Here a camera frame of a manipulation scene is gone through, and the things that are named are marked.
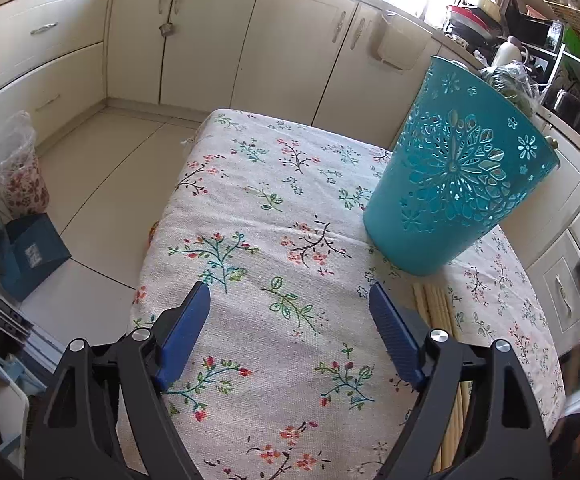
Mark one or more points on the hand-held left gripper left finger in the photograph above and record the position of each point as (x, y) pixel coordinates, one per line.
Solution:
(189, 327)

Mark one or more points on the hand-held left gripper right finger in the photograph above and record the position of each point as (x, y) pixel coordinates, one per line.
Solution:
(392, 327)

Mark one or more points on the wooden chopstick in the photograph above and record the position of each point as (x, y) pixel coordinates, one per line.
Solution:
(418, 300)

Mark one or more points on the teal perforated plastic basket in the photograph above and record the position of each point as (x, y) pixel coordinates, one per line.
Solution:
(422, 195)

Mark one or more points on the floral tablecloth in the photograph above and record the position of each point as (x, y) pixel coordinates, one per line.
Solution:
(270, 240)

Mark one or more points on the blue paper bag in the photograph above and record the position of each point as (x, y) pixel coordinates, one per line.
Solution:
(34, 255)

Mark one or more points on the cream side cabinet drawer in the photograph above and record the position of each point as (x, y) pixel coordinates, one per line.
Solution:
(562, 290)

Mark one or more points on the clear bag with floral contents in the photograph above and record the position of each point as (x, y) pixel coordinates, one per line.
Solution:
(17, 175)

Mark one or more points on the cream cabinet door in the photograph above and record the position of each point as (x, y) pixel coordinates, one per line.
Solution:
(134, 40)
(204, 45)
(350, 90)
(290, 60)

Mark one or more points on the plastic bag of greens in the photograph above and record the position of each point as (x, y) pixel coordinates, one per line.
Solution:
(515, 85)

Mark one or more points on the white door-mounted bin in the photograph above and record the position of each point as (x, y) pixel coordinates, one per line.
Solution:
(400, 42)

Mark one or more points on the white jug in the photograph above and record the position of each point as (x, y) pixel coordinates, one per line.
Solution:
(507, 52)

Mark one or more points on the white storage shelf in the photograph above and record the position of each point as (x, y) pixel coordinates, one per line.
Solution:
(577, 90)

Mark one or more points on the stacked dishes and pans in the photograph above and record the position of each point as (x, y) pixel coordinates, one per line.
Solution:
(470, 17)

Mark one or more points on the black countertop appliance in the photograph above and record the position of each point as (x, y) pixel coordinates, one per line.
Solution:
(532, 20)

